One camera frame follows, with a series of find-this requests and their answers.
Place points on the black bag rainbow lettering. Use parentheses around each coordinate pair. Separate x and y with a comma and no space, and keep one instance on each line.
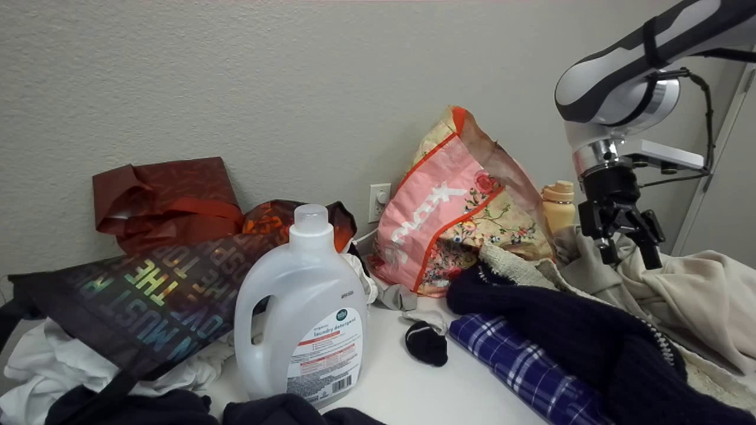
(150,298)

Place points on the dark red shopping bag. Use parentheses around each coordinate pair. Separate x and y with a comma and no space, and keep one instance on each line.
(167,200)

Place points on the orange patterned bag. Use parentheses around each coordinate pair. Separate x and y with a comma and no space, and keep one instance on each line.
(272,218)

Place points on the black sock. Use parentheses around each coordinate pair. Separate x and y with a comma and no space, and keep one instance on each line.
(426,345)

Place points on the dark navy garment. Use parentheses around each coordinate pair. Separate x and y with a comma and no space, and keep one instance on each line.
(156,410)

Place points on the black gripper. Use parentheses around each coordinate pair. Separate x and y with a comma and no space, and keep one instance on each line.
(610,201)

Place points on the white detergent jug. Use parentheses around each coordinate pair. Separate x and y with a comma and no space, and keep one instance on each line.
(304,314)

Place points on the cream plastic bottle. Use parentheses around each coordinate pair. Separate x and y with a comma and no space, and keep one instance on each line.
(558,207)

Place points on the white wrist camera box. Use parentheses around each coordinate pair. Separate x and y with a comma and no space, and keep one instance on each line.
(665,155)

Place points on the pink floral tote bag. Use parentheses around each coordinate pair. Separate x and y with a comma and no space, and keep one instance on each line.
(441,213)

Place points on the grey sock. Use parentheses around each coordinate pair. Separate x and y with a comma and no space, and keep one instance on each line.
(397,298)

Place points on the beige sweatshirt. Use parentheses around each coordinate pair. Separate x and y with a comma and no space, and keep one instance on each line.
(700,298)

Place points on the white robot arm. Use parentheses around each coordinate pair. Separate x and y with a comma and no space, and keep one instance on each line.
(630,80)

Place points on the white wall outlet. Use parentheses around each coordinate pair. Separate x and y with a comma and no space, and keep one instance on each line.
(378,198)

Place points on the blue plaid cloth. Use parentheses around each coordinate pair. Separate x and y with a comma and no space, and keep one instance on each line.
(520,366)

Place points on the white crumpled cloth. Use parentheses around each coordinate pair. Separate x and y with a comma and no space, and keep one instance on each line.
(56,362)

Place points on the white door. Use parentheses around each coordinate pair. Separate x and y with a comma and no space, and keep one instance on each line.
(729,205)

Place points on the navy knit cloth white border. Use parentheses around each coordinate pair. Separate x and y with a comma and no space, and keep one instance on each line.
(583,338)

